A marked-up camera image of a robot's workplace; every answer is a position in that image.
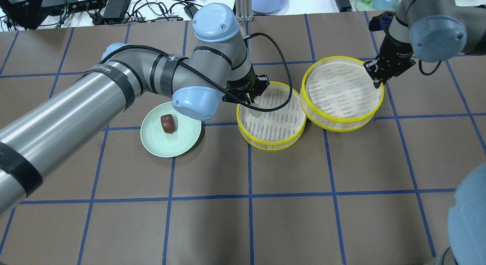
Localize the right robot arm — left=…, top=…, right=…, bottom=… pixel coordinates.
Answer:
left=363, top=0, right=486, bottom=265

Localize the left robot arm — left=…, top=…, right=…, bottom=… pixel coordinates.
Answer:
left=0, top=3, right=270, bottom=216

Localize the yellow steamer layer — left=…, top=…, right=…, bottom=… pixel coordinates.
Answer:
left=299, top=56, right=384, bottom=133
left=236, top=89, right=307, bottom=151

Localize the light green plate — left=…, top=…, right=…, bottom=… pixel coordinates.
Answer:
left=139, top=102, right=202, bottom=158

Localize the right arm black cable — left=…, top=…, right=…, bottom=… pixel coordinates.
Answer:
left=418, top=60, right=443, bottom=76

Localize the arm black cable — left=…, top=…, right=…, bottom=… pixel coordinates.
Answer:
left=418, top=60, right=443, bottom=76
left=99, top=33, right=293, bottom=113

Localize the dark red bun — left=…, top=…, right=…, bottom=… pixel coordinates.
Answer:
left=160, top=114, right=177, bottom=134

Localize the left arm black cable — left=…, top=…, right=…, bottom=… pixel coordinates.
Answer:
left=99, top=33, right=293, bottom=113

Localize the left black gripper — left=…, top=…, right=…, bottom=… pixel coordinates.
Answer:
left=222, top=66, right=270, bottom=105

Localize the blue plate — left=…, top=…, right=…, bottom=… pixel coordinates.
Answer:
left=251, top=0, right=286, bottom=15

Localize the white steamed bun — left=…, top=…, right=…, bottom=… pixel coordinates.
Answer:
left=248, top=103, right=264, bottom=118

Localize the aluminium frame post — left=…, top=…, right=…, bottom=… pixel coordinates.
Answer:
left=235, top=0, right=254, bottom=22

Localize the black power adapter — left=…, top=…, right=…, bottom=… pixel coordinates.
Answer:
left=184, top=3, right=200, bottom=20

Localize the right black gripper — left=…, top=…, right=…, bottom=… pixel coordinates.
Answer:
left=363, top=34, right=415, bottom=89

